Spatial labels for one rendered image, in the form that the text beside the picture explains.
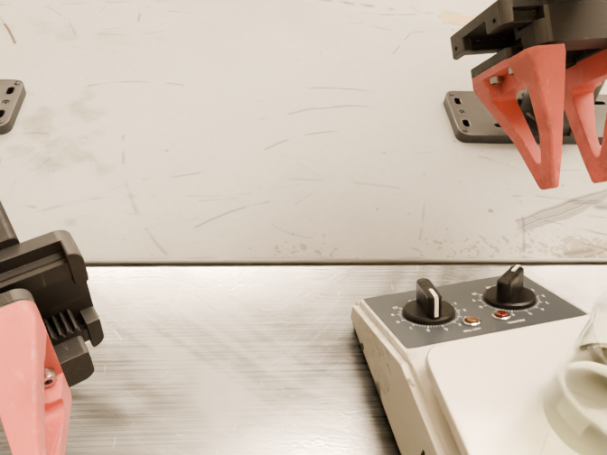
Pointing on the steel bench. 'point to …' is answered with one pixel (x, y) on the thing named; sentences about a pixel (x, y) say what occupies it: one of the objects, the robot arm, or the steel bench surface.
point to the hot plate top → (499, 386)
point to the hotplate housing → (406, 385)
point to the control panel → (387, 305)
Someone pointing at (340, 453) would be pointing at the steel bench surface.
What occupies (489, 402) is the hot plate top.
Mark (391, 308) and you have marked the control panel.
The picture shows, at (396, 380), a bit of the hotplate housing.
